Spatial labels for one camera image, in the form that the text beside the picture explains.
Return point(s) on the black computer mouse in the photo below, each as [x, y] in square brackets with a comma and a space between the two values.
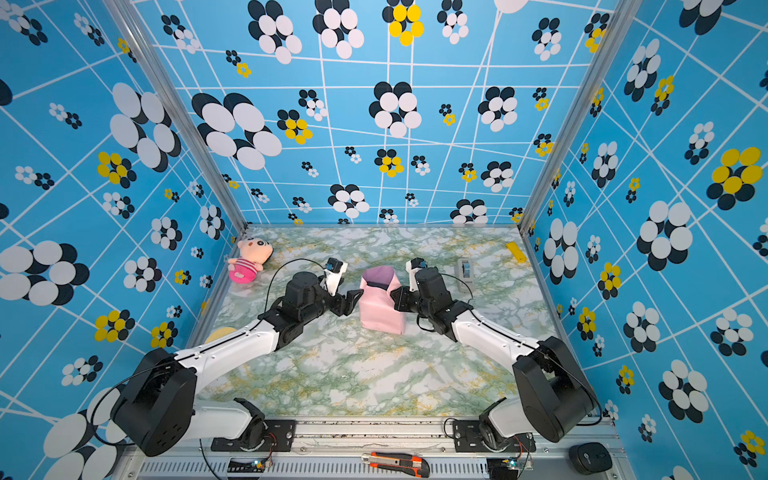
[590, 458]

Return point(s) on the red black utility knife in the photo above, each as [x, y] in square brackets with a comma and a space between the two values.
[405, 463]

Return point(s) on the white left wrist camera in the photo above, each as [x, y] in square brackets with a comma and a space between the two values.
[334, 269]

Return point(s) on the pink plush doll toy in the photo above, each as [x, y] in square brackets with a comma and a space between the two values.
[253, 255]

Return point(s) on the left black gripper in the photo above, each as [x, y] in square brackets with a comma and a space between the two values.
[348, 307]

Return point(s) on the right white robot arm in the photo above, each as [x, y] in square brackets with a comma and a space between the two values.
[554, 395]

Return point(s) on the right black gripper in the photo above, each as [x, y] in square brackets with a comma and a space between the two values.
[402, 301]

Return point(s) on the yellow tape piece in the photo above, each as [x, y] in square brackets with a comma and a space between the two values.
[518, 253]

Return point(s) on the purple wrapping paper sheet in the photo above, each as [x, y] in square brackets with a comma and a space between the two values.
[377, 308]

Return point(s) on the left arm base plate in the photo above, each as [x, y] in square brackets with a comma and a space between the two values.
[260, 435]

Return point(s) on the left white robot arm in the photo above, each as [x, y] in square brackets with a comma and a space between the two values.
[158, 407]

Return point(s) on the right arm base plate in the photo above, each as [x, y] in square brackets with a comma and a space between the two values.
[499, 431]

